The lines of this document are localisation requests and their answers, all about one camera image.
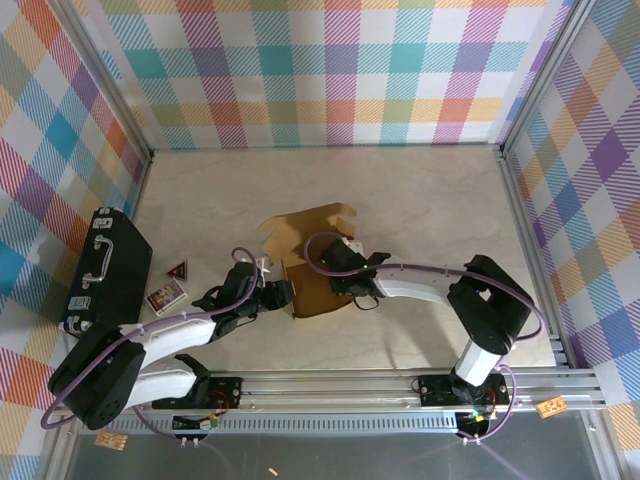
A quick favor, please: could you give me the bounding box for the brown cardboard paper box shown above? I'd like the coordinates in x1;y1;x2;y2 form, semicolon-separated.
256;202;359;321

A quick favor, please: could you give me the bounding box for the small purple yellow card box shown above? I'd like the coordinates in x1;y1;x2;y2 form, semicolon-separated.
145;279;190;316

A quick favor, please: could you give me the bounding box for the orange sticker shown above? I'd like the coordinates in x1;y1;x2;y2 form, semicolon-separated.
537;397;567;419
94;431;127;450

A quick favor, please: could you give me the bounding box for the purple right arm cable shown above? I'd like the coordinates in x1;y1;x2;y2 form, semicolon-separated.
303;232;547;444

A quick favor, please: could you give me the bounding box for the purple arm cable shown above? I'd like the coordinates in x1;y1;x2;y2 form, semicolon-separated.
303;232;547;444
40;247;261;444

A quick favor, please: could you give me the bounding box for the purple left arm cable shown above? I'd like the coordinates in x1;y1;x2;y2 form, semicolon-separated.
40;247;261;444

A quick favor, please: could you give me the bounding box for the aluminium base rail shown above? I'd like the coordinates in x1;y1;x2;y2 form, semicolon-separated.
52;369;609;416

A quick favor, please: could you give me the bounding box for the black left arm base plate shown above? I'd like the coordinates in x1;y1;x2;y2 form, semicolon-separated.
151;375;244;411

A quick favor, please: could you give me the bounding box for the black case with metal handle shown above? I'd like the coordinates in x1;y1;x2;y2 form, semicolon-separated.
58;207;154;346

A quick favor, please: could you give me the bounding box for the perforated grey cable duct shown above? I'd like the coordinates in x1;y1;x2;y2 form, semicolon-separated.
79;412;461;436

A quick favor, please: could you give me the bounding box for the black connector bracket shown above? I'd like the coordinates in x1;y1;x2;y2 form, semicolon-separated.
457;407;496;444
172;412;221;446

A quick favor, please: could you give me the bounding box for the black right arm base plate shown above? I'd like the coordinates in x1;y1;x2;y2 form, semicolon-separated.
417;372;511;407

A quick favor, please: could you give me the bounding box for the aluminium frame post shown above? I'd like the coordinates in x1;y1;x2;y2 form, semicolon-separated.
49;0;155;164
497;0;597;156

